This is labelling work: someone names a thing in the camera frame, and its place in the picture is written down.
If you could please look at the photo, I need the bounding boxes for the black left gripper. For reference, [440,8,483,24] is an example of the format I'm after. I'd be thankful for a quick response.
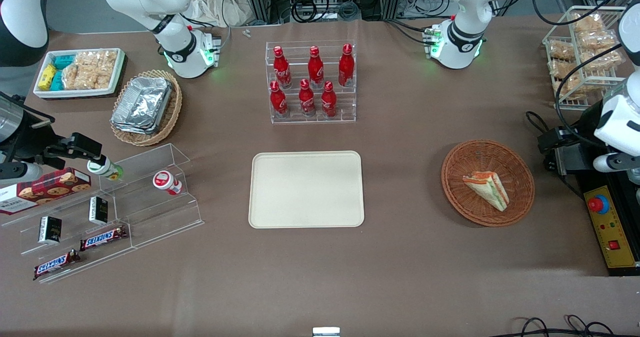
[537,99,610,153]

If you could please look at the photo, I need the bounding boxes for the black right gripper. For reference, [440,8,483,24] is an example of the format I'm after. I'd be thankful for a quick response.
[12,108,104,161]

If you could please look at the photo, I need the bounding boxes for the triangular sandwich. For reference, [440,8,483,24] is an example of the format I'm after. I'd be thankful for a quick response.
[462,171,510,212]

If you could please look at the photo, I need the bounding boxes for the white rectangular snack tray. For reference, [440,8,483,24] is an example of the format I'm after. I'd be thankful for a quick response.
[33,48,126,99]

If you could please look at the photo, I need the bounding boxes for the brown round wicker basket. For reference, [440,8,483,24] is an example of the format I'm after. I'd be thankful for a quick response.
[441,139,536,228]

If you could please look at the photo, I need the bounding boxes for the light oval wicker basket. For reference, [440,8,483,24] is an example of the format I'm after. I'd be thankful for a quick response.
[110,69,183,147]

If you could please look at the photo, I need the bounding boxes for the cream plastic tray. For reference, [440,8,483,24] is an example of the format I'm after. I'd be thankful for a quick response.
[248,150,365,229]

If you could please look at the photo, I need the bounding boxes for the black countertop appliance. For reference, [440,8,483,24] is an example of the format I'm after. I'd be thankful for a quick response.
[544,142,640,190]

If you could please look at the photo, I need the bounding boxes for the green white drink bottle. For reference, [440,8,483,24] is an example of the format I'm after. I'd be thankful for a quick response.
[87,156,123,181]

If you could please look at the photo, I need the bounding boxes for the red tartan cookie box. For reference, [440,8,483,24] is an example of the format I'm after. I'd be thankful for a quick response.
[0,167,92,216]

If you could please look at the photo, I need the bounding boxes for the packaged fried pastry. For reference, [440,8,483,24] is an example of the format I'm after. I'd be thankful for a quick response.
[550,59,581,78]
[571,13,606,33]
[548,41,576,61]
[577,29,617,50]
[555,76,588,100]
[580,47,623,72]

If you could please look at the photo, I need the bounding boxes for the small black box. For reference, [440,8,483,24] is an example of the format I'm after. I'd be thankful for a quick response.
[38,216,63,244]
[89,196,109,226]

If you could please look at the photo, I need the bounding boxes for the packaged rice cracker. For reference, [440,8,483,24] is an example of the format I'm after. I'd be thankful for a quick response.
[82,50,118,73]
[77,69,113,90]
[61,64,80,91]

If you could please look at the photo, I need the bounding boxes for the yellow snack box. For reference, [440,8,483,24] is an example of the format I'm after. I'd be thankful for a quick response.
[38,64,58,91]

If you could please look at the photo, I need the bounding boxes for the stacked aluminium foil containers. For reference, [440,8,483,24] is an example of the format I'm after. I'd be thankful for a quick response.
[111,76,173,135]

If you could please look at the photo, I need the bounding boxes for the red emergency stop button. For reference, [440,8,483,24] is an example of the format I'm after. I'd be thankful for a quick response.
[588,195,610,215]

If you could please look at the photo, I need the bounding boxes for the Snickers chocolate bar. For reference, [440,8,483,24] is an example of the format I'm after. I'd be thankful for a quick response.
[33,249,81,281]
[80,226,128,252]

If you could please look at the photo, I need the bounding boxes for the red capped yoghurt bottle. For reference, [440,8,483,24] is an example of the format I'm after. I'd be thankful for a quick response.
[152,170,183,196]

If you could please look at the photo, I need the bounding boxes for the clear acrylic stepped shelf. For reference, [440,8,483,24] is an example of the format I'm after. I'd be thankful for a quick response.
[0,143,205,284]

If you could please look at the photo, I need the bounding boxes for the yellow panel control box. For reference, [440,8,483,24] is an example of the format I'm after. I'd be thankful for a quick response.
[575,174,640,277]

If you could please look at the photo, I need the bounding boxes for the beige cloth bag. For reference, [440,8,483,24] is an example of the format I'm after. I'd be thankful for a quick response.
[187,0,256,28]

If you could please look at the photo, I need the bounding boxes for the red cola bottle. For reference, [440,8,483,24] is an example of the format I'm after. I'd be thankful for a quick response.
[307,46,325,89]
[298,79,316,117]
[272,46,293,89]
[321,81,338,118]
[270,80,289,118]
[338,43,355,88]

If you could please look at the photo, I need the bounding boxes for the clear acrylic bottle rack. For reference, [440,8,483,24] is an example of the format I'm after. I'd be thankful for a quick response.
[265,40,357,124]

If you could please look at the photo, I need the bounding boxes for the black appliance power cable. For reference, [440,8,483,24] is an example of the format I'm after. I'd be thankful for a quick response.
[525,111,586,200]

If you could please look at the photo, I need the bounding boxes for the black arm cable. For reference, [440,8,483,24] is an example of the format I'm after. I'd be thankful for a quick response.
[531,0,640,150]

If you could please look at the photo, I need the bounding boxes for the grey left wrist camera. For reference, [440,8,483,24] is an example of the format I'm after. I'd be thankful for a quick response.
[593,152,634,174]

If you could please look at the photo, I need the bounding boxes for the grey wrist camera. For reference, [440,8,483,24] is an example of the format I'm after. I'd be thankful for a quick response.
[593,152,634,174]
[0,161,44,182]

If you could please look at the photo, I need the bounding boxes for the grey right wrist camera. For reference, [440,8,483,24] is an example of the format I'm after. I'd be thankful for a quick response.
[0,161,44,182]

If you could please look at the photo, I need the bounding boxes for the white wire rack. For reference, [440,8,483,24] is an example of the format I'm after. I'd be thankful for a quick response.
[542,5,640,111]

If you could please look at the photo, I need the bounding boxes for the black floor cables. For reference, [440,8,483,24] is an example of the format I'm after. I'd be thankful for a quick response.
[500,314,640,337]

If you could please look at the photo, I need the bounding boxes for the coiled black cable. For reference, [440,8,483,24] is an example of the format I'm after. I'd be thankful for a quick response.
[292,0,318,24]

